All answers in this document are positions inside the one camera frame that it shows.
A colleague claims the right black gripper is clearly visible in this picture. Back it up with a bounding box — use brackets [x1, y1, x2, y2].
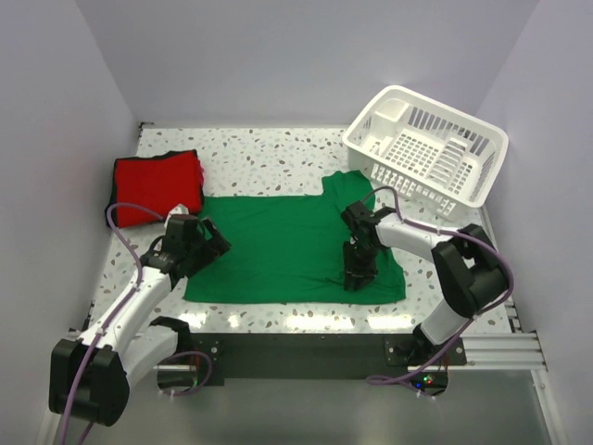
[343, 240, 381, 291]

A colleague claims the green t-shirt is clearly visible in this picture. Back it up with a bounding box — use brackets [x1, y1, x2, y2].
[183, 172, 406, 305]

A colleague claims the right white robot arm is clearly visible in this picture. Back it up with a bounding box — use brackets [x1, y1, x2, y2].
[341, 201, 513, 364]

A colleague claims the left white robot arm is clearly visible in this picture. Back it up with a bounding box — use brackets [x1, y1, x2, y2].
[48, 214, 231, 426]

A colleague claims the pink folded t-shirt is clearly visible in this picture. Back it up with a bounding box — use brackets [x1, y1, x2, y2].
[197, 160, 205, 187]

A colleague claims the red folded t-shirt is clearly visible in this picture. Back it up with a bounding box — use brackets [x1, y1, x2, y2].
[113, 150, 203, 228]

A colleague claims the white plastic basket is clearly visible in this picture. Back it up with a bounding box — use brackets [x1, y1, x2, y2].
[342, 85, 509, 221]

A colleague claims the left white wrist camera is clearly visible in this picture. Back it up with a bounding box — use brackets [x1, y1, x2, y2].
[169, 204, 189, 215]

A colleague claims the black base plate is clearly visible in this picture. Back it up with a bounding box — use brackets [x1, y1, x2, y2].
[152, 331, 467, 396]

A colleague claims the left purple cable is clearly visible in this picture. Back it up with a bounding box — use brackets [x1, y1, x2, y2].
[57, 202, 217, 445]

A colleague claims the purple cable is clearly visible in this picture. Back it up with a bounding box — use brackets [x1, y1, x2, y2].
[57, 202, 217, 445]
[365, 185, 516, 399]

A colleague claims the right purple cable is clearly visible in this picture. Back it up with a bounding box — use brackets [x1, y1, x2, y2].
[365, 185, 516, 399]

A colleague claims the aluminium frame rail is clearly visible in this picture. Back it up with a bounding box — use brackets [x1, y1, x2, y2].
[58, 324, 549, 372]

